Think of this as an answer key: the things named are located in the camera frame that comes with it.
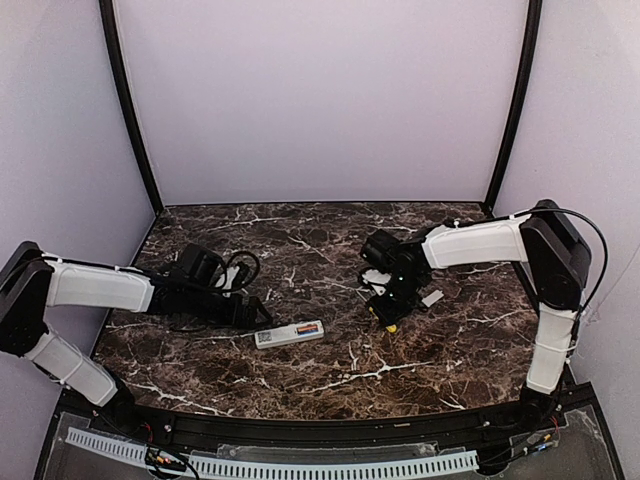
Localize white remote control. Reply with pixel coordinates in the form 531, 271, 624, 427
254, 320, 325, 350

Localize white battery cover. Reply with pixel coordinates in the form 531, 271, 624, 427
422, 290, 444, 307

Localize yellow handled screwdriver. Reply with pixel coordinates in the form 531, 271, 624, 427
368, 304, 397, 333

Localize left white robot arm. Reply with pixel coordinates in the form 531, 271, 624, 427
1, 241, 273, 434

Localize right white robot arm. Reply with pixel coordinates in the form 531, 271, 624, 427
358, 199, 592, 431

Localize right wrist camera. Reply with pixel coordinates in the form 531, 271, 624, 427
358, 267, 391, 287

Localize black front rail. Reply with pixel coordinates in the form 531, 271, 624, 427
89, 399, 551, 454

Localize white slotted cable duct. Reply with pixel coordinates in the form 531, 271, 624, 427
65, 427, 479, 479

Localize right black frame post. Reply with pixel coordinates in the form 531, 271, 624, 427
483, 0, 543, 215

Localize black frame post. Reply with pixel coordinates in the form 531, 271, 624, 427
98, 0, 164, 215
483, 0, 543, 215

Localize left black frame post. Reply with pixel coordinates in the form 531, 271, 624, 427
98, 0, 164, 215

